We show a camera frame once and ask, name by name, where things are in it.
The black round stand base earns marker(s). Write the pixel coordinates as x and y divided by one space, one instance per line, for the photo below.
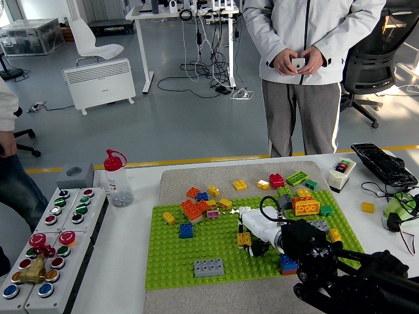
11 73

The clear bottle with red cap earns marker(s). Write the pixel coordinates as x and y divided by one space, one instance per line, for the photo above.
118 186

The orange layered brick stack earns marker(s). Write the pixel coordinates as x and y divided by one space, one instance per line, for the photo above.
194 209

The black mesh office chair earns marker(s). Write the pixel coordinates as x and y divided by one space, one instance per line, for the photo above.
370 65

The person's right forearm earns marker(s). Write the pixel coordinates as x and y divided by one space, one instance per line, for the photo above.
262 39

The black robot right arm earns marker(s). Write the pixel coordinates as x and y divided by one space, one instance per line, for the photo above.
343 271

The small yellow brick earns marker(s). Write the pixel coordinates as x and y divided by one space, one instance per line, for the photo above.
303 193
169 217
335 235
240 185
212 203
225 203
367 207
213 190

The brown flat brick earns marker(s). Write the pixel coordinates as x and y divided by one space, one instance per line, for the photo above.
288 272

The clear plastic crate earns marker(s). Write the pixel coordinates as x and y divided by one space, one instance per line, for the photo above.
32 36

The green studded baseplate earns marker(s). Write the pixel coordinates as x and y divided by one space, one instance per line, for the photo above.
212 248

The black swivel chair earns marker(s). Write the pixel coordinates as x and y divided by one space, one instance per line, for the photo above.
29 131

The black plastic tray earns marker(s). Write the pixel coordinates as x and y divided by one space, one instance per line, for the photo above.
383 163

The person's hand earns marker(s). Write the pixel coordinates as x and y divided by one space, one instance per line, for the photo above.
7 144

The large grey pushbutton box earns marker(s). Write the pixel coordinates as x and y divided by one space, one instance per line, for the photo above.
19 294
65 274

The grey block with round hole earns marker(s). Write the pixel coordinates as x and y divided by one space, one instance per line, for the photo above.
85 178

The yellow brick with white base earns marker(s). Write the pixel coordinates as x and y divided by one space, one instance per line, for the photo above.
244 238

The small grey pushbutton box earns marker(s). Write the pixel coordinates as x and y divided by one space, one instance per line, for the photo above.
57 212
91 209

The dark green brick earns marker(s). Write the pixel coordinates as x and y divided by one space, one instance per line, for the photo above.
311 184
326 210

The white plastic chair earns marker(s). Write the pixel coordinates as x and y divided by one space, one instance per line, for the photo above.
82 36

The lime green printed part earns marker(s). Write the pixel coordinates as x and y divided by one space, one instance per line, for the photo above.
391 207

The white desk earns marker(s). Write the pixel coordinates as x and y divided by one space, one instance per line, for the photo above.
137 15

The black servo motor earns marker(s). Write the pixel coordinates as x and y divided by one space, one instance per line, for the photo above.
393 224

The large yellow hollow brick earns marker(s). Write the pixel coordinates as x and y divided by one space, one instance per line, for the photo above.
307 207

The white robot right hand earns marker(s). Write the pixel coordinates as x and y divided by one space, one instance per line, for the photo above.
262 222

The white panel heater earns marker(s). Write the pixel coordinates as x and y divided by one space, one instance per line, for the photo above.
98 85

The metal floor socket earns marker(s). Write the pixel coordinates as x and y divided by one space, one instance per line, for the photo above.
36 107

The person's left hand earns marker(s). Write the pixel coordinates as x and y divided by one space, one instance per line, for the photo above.
314 60

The lime green four-stud brick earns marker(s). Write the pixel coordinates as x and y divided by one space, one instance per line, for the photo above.
284 190

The red four-stud brick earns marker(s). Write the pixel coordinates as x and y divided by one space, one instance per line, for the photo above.
276 180

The grey-brown mat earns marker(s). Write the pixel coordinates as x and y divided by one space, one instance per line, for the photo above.
196 176

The white desk camera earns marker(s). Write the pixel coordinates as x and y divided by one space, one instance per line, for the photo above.
173 6

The blue four-stud brick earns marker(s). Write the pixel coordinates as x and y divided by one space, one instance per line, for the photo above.
287 261
186 230
202 196

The white switch box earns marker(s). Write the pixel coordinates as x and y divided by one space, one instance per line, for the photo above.
338 178

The grey eight-stud brick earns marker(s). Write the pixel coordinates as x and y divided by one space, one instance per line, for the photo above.
209 267
320 225

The red dotted brick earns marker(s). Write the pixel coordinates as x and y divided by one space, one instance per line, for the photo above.
294 199

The small pink brick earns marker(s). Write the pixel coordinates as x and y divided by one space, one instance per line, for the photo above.
212 214

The white four-stud brick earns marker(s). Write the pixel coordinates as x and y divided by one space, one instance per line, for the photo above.
245 209

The dark grey sloped brick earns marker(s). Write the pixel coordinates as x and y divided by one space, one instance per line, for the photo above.
287 202

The person's right hand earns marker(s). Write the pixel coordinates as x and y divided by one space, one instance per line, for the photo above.
283 62

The person's left forearm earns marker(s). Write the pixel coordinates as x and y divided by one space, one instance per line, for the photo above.
353 36

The white and yellow brick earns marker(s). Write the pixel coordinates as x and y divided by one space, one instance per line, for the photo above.
263 184

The lime green long brick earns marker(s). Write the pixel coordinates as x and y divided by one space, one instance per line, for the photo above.
297 178

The orange four-stud brick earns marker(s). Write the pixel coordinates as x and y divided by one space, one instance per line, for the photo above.
193 192

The black power adapter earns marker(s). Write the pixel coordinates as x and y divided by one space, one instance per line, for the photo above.
223 90

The person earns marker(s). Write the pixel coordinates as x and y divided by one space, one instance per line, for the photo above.
311 19
19 189

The black platform cart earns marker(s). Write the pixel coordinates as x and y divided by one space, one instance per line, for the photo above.
111 24

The small white camera device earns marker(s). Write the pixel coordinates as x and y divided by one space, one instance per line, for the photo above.
298 64

